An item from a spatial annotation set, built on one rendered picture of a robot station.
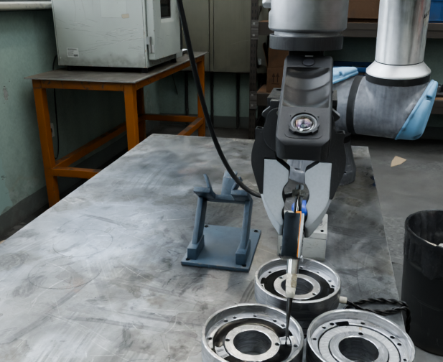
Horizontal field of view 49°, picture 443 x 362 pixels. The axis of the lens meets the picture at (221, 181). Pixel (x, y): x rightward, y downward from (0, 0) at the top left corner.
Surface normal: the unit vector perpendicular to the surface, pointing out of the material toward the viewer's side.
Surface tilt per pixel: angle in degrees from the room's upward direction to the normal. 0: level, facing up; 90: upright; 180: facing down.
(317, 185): 90
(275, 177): 90
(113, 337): 0
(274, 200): 90
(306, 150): 122
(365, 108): 83
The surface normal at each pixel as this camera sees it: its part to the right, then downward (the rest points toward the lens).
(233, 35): -0.22, 0.34
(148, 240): 0.00, -0.94
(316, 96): -0.10, -0.61
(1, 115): 0.97, 0.08
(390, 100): -0.41, 0.43
